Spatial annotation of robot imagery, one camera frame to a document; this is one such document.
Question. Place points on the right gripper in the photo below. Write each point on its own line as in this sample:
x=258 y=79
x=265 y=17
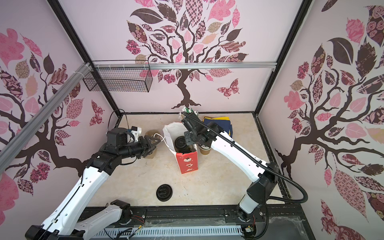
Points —
x=187 y=138

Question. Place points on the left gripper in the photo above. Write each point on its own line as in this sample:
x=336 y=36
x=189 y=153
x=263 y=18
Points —
x=148 y=144

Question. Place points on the black coffee cup lid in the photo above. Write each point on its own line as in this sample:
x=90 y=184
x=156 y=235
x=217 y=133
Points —
x=164 y=193
x=180 y=143

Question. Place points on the red white paper gift bag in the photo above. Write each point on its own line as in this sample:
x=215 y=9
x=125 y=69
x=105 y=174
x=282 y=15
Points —
x=186 y=155

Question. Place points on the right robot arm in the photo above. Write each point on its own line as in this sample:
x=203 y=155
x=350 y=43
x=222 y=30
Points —
x=261 y=173

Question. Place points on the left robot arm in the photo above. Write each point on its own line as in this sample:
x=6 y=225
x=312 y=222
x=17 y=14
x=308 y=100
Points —
x=64 y=223

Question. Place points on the brown cardboard cup carrier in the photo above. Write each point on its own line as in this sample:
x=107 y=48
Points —
x=153 y=138

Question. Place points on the stack of green paper cups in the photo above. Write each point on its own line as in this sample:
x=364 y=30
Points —
x=205 y=150

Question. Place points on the pink cup of straws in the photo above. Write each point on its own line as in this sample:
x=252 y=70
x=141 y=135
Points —
x=189 y=112

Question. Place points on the yellow napkin stack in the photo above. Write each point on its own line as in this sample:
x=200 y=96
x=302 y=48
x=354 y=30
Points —
x=217 y=118

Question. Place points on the blue napkin stack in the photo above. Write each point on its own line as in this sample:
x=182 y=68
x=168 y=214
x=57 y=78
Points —
x=225 y=125

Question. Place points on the aluminium crossbar back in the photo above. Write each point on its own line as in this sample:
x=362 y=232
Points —
x=173 y=66

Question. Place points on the aluminium bar left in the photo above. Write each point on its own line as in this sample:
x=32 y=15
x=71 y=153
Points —
x=12 y=149

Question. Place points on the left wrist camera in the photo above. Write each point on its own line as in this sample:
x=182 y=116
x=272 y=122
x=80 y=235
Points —
x=136 y=132

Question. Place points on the black wire basket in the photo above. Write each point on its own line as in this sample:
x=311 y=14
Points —
x=119 y=76

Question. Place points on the white slotted cable duct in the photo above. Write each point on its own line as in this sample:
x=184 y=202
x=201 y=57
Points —
x=167 y=233

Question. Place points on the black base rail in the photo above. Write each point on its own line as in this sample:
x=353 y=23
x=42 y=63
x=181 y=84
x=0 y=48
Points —
x=286 y=222

